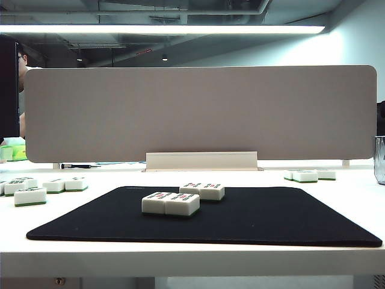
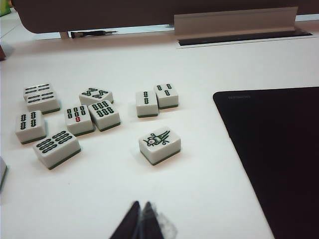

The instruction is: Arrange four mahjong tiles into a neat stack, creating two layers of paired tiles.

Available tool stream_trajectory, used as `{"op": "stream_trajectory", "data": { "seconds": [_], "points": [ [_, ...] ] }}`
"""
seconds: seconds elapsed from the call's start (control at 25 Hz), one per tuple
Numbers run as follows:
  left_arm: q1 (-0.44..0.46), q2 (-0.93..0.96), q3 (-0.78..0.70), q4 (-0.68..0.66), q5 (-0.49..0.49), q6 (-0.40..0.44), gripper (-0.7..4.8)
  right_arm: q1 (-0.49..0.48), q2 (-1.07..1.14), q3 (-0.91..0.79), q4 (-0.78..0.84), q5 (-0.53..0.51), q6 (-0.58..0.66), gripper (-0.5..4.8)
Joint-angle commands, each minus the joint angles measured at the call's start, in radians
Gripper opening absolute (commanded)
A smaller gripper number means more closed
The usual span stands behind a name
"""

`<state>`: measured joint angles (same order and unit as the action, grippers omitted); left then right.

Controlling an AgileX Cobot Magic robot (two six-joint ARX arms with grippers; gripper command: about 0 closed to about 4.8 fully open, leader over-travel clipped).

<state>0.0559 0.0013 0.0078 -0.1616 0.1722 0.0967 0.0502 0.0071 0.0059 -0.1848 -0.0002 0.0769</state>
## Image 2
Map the seven-bamboo mahjong tile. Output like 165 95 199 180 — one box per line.
64 104 96 137

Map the white green-backed mahjong tile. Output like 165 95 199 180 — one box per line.
0 156 8 192

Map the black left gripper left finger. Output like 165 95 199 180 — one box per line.
109 200 141 239

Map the bird one-bamboo mahjong tile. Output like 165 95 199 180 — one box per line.
138 126 181 167

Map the black mouse mat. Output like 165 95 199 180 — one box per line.
212 86 319 239

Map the desk divider panel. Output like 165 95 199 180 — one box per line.
14 0 300 34

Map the green tissue box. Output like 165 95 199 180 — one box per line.
0 0 10 17

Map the black screwdriver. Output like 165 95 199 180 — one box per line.
70 29 118 39

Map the six-bamboo mahjong tile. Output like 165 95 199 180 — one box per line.
87 100 122 132
32 129 82 170

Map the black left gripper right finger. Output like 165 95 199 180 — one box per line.
138 201 178 239

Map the eight-bamboo mahjong tile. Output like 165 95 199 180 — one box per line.
79 87 114 107

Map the three-bamboo mahjong tile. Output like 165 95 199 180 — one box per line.
156 83 179 110

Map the two-bamboo mahjong tile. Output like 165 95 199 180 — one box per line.
135 90 160 118

